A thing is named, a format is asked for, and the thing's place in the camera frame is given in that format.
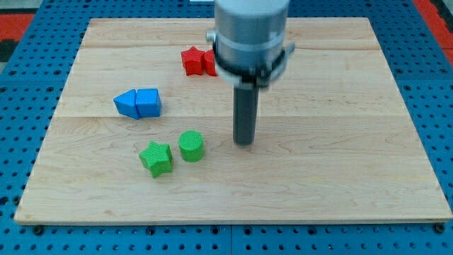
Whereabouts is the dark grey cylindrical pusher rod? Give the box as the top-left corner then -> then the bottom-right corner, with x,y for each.
233,89 -> 259,145

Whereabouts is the green star block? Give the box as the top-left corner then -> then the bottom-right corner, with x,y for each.
139,141 -> 173,179

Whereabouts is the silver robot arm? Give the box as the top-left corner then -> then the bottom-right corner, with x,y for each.
206,0 -> 295,146

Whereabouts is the red block behind arm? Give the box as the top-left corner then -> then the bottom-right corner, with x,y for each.
203,50 -> 217,77

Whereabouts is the red star block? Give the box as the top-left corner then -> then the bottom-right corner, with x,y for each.
180,46 -> 205,76

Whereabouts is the blue triangle block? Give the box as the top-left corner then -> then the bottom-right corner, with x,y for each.
113,89 -> 140,120

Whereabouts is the light wooden board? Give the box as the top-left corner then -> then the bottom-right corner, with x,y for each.
14,18 -> 452,225

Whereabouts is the green cylinder block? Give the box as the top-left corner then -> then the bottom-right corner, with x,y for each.
178,130 -> 205,162

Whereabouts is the blue cube block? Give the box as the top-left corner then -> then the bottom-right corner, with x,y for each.
136,89 -> 161,118

